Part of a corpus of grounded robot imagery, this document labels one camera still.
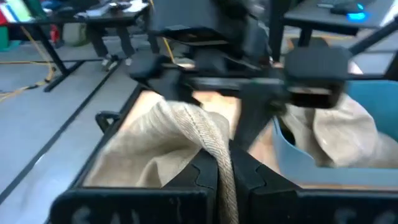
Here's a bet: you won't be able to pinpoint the black desk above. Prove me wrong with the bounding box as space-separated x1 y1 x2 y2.
9 4 150 93
284 0 398 37

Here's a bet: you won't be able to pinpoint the teal plastic bin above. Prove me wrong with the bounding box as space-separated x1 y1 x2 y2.
272 79 398 187

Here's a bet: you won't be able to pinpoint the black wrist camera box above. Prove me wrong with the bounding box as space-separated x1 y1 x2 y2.
284 46 353 110

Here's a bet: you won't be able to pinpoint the tan baseball cap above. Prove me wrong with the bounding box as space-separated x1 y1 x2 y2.
279 93 398 169
82 99 240 224

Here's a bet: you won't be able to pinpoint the person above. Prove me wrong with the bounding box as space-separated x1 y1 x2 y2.
86 24 137 60

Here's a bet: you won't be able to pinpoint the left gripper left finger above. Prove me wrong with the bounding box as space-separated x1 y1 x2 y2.
49 149 220 224

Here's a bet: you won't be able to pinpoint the black computer mouse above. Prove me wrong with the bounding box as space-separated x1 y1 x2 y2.
329 1 373 22

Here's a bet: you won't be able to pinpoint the black frame handle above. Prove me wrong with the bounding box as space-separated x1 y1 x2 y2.
95 110 121 134

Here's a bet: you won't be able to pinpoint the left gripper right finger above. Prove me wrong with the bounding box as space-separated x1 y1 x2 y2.
229 146 398 224

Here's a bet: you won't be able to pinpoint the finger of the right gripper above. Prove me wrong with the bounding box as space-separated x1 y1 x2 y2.
233 95 280 150

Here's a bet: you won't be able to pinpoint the yellow extension cord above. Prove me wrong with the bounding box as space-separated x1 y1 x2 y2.
0 26 56 102

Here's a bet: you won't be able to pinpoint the green crate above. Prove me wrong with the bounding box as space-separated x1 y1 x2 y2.
0 26 12 51

